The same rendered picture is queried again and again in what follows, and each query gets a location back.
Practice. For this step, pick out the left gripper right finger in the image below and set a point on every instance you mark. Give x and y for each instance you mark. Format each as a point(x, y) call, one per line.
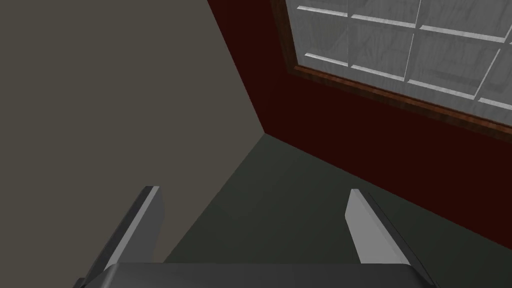
point(374, 236)

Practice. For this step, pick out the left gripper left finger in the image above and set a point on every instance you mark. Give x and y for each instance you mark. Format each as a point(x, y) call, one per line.
point(138, 232)

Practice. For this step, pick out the white panelled door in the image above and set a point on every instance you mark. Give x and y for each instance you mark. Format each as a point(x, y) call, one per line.
point(400, 44)

